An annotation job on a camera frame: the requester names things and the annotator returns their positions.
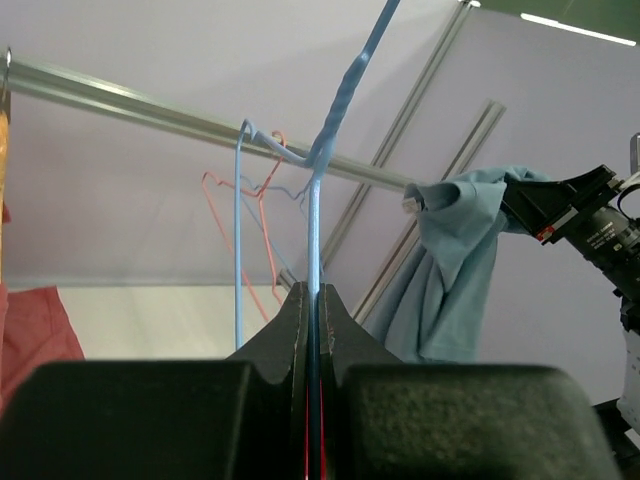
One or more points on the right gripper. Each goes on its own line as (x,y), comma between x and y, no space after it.
(547,211)

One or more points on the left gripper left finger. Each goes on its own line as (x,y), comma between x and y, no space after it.
(238,418)

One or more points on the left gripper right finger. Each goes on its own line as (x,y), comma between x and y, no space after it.
(385,419)

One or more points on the grey t shirt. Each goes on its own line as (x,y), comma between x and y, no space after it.
(433,309)

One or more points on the light blue wire hanger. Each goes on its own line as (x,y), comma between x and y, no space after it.
(260,217)

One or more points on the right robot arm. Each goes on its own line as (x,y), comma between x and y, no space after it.
(609,240)

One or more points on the wooden hanger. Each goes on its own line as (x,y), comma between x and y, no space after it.
(4,146)

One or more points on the dusty pink garment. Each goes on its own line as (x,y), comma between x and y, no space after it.
(35,330)

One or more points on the aluminium hanging rail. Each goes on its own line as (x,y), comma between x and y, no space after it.
(76,90)

